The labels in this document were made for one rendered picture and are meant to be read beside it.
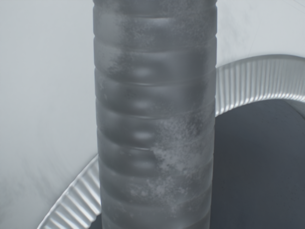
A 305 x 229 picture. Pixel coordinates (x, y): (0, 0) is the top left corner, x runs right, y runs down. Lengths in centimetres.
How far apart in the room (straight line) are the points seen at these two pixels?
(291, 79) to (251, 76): 6
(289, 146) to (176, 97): 58
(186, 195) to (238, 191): 69
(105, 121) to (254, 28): 31
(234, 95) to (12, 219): 20
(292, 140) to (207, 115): 55
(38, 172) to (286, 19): 25
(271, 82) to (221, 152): 36
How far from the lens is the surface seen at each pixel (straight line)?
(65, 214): 38
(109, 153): 17
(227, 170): 86
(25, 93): 35
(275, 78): 50
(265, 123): 73
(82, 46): 36
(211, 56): 17
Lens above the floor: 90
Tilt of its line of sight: 24 degrees down
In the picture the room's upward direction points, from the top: 135 degrees counter-clockwise
